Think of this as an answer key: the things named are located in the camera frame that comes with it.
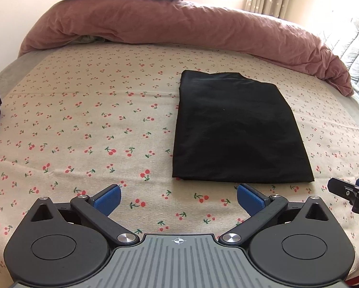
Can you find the black pants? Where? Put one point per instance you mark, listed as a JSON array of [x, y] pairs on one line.
[[236, 126]]

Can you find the grey quilted blanket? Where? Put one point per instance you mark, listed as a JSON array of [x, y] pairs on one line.
[[353, 54]]

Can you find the pink duvet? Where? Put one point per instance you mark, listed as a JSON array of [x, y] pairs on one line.
[[197, 27]]

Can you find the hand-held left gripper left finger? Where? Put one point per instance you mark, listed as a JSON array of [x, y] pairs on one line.
[[107, 201]]

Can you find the pale green cloth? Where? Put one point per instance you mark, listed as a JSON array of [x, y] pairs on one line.
[[88, 39]]

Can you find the cherry print bed sheet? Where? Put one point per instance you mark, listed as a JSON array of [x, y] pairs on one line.
[[77, 126]]

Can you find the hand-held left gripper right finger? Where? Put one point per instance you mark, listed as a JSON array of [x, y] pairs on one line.
[[251, 200]]

